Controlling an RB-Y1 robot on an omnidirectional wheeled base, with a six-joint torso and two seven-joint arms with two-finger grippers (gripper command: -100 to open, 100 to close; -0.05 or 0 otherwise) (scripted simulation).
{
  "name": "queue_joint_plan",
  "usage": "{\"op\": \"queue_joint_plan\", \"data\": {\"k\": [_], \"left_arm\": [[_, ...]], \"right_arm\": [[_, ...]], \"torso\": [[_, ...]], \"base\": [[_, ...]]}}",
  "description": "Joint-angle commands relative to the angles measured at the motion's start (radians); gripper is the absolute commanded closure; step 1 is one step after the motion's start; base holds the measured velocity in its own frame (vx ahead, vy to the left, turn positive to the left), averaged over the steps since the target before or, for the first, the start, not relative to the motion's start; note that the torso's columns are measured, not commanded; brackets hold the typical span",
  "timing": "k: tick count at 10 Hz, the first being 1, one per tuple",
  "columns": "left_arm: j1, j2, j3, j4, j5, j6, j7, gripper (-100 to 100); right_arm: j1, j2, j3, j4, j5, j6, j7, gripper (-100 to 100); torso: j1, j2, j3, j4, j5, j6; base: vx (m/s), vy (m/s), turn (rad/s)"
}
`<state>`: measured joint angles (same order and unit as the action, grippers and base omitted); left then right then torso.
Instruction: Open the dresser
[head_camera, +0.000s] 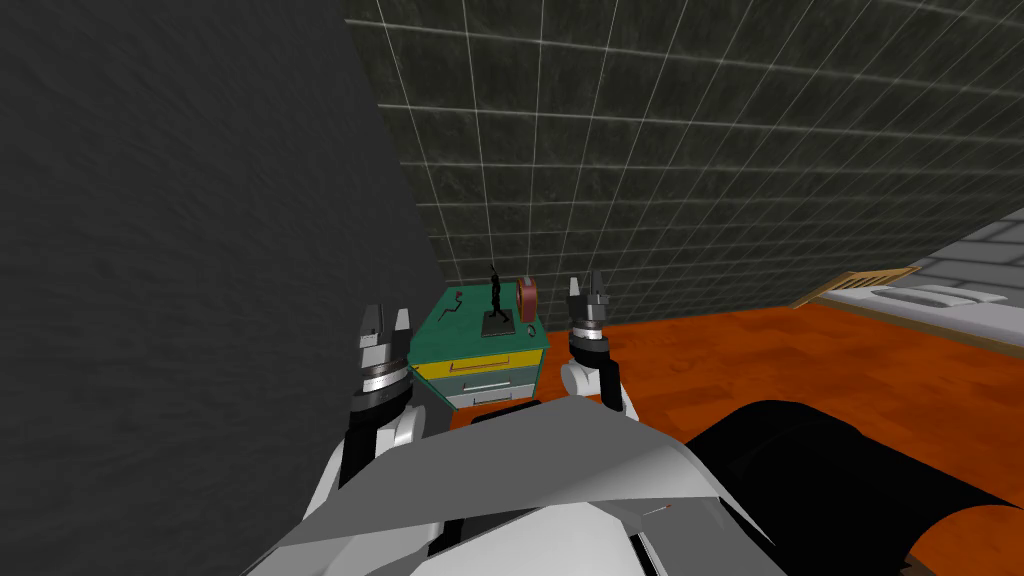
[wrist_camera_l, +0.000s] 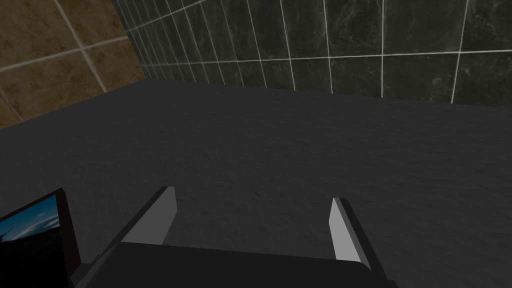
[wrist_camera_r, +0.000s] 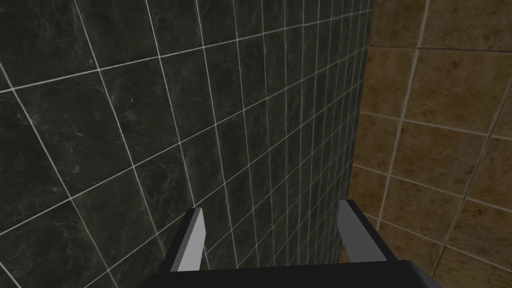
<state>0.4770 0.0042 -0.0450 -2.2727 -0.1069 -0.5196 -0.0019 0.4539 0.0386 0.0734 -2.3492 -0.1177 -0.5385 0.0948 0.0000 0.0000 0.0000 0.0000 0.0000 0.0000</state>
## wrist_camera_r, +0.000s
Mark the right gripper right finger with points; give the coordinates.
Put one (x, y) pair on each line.
(362, 236)

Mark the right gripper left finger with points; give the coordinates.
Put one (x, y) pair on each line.
(188, 244)

